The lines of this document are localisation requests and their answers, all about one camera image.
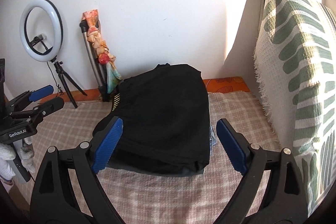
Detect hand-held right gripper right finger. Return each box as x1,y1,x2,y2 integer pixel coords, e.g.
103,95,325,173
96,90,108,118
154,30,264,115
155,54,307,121
216,118,308,224

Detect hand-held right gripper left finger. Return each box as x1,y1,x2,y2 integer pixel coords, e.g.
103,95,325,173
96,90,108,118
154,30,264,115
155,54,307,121
29,116,124,224

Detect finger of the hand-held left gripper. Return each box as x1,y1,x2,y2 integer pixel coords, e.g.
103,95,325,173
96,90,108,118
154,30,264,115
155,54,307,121
8,85,54,109
9,97,65,130

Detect black shorts with yellow print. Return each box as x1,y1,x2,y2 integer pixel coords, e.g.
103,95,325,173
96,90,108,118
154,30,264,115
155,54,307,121
93,64,212,175

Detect dark grey folded pants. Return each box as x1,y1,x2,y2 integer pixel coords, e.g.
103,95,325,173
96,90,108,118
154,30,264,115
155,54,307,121
108,161,205,178

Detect person's left hand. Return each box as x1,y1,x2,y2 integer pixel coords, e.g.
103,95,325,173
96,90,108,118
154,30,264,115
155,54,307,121
0,139,36,180

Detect blue folded jeans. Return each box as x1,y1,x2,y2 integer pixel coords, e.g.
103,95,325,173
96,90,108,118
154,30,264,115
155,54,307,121
209,127,217,147

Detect small black tripod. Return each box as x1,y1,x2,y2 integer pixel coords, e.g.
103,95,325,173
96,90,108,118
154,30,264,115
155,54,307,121
49,57,88,108

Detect silver folded tripod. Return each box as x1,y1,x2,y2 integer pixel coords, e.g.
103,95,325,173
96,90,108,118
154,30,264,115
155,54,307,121
79,21,112,102

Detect floral orange scarf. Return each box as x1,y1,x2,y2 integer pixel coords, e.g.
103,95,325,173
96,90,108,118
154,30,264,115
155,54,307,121
83,9,123,95

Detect beige plaid blanket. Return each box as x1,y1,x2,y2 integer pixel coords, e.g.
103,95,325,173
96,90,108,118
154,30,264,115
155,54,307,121
10,91,282,224

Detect green leaf patterned throw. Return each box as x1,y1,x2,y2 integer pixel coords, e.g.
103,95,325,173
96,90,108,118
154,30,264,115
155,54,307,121
253,0,336,216

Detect thin black cable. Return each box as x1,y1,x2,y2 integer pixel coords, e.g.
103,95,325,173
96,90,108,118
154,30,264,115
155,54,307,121
47,61,65,99

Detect white ring light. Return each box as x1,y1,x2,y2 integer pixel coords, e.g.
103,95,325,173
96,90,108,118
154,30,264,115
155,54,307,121
20,0,64,62

